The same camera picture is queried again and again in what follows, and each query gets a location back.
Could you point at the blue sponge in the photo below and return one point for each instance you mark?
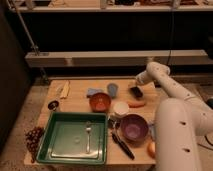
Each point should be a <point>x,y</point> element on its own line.
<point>92,91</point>

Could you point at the blue plastic cup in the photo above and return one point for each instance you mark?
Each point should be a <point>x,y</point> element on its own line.
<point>112,89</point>

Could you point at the orange fruit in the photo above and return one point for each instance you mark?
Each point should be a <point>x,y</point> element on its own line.
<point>151,149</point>

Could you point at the orange bowl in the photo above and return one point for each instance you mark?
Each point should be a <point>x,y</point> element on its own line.
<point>100,102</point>

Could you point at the yellow banana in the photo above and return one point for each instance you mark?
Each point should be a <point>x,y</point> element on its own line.
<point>65,90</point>

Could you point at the white cup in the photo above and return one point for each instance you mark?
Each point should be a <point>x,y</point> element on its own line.
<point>121,109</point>

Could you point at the purple bowl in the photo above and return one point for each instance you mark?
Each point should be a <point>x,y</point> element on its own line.
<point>134,127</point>

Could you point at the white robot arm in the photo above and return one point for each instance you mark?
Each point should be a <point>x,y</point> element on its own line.
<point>179,119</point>

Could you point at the green plastic tray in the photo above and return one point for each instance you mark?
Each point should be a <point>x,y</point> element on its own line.
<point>65,139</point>

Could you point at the wooden cutting board table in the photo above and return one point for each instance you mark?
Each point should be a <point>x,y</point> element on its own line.
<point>78,102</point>

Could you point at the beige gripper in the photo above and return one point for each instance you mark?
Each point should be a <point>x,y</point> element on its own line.
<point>132,85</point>

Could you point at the black eraser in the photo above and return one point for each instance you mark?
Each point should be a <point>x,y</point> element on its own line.
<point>136,92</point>

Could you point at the silver fork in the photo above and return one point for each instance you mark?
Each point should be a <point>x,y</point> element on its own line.
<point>88,130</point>

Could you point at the orange carrot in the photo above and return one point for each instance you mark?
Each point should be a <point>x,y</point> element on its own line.
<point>136,104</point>

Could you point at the bunch of red grapes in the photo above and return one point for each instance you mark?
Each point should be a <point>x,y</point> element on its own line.
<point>32,138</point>

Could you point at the metal shelf rail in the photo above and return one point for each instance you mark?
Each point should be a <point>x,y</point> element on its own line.
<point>117,58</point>

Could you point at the metal diagonal pole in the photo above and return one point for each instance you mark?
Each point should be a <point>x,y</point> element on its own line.
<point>34,47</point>

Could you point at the white knife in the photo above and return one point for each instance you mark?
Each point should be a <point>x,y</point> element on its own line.
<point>58,91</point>

